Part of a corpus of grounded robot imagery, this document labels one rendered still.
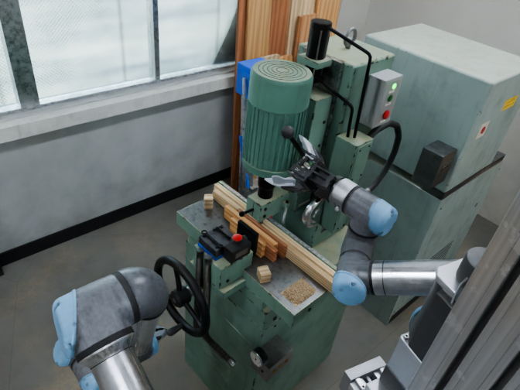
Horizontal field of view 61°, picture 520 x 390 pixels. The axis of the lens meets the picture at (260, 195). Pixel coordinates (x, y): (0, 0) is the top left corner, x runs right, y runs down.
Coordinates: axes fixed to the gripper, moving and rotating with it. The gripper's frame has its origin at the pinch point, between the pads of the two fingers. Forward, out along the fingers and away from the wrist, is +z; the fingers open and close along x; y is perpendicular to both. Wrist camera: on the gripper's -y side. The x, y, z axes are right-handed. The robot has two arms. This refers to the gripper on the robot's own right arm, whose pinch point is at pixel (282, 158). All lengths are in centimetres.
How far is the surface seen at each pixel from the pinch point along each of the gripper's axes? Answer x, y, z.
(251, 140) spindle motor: 0.4, -1.0, 12.9
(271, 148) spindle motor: -1.3, -2.9, 6.7
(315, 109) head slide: -18.5, -6.0, 5.3
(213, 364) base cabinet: 76, -76, 13
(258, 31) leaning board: -73, -85, 124
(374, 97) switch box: -33.8, -16.0, -2.4
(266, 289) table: 32.5, -27.0, -7.7
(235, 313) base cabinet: 48, -44, 4
